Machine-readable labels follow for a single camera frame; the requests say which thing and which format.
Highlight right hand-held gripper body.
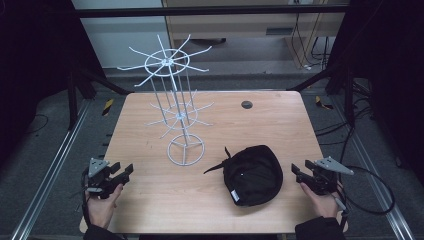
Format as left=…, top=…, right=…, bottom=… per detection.
left=309, top=156, right=355, bottom=197

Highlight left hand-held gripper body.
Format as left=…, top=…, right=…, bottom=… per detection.
left=82, top=157, right=118, bottom=200

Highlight black cap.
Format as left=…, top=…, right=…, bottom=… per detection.
left=203, top=144, right=284, bottom=207

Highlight white wire display rack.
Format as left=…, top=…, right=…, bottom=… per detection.
left=116, top=33, right=215, bottom=167

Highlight person's right hand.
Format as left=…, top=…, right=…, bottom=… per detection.
left=298, top=182, right=341, bottom=220

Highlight person's left hand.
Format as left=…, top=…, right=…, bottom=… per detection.
left=85, top=183, right=125, bottom=230

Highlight yellow black tape strip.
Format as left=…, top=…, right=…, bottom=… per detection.
left=101, top=98, right=115, bottom=117
left=314, top=95, right=334, bottom=111

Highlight black curtain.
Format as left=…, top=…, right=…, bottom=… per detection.
left=0, top=0, right=108, bottom=169
left=328, top=0, right=424, bottom=188

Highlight light wooden desk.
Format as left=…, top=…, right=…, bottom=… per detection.
left=162, top=0, right=352, bottom=70

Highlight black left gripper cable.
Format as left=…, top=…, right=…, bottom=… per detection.
left=80, top=169, right=92, bottom=228

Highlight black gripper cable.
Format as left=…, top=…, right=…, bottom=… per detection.
left=80, top=169, right=92, bottom=228
left=334, top=164, right=397, bottom=232

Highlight aluminium floor rail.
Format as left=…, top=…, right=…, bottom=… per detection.
left=332, top=95, right=416, bottom=240
left=9, top=99, right=93, bottom=240

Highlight black floor cables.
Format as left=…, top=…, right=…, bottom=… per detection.
left=314, top=79, right=375, bottom=165

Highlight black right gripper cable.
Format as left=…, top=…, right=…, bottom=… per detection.
left=334, top=164, right=397, bottom=232

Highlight thin black floor cable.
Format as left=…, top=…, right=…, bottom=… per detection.
left=24, top=113, right=50, bottom=136

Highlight black frame strut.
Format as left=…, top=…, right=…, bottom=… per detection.
left=65, top=65, right=135, bottom=132
left=286, top=65, right=356, bottom=128

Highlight hanging black cables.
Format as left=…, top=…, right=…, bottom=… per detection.
left=290, top=2, right=332, bottom=71

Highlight black horizontal frame bar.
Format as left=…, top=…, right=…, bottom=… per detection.
left=74, top=4, right=350, bottom=19

